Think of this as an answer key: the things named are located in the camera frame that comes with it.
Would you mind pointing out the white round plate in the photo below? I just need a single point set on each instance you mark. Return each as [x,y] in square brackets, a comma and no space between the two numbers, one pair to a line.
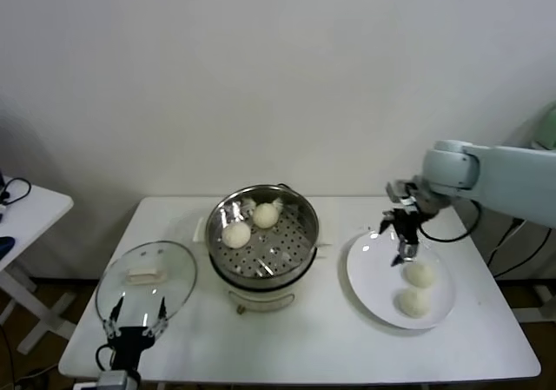
[378,294]

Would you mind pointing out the pale green appliance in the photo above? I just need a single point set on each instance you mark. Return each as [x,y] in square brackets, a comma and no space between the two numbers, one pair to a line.
[548,125]

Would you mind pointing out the white side table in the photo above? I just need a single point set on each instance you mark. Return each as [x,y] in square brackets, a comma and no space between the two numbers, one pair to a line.
[35,216]

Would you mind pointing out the dark blue object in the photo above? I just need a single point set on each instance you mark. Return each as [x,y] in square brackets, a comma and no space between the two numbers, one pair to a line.
[6,244]

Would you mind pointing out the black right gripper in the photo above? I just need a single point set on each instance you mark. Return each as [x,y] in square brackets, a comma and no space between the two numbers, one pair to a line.
[408,222]

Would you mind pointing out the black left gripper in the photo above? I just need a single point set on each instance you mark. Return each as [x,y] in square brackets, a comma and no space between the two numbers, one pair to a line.
[130,341]

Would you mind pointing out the perforated steel steamer basket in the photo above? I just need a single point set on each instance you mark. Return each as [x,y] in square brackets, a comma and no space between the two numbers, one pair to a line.
[226,214]

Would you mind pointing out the cream electric cooking pot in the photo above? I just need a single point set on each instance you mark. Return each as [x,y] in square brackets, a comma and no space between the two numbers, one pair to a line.
[260,299]

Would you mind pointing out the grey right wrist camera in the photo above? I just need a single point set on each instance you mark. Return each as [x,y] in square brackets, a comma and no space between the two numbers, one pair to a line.
[396,189]

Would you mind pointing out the white table base foot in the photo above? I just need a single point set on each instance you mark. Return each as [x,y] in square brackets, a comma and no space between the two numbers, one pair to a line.
[543,294]

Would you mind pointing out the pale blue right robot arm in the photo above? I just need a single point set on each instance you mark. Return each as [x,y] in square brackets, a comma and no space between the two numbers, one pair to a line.
[512,181]

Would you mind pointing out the white steamed baozi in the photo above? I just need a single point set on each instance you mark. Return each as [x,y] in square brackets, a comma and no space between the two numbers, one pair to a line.
[265,215]
[420,275]
[412,303]
[236,235]

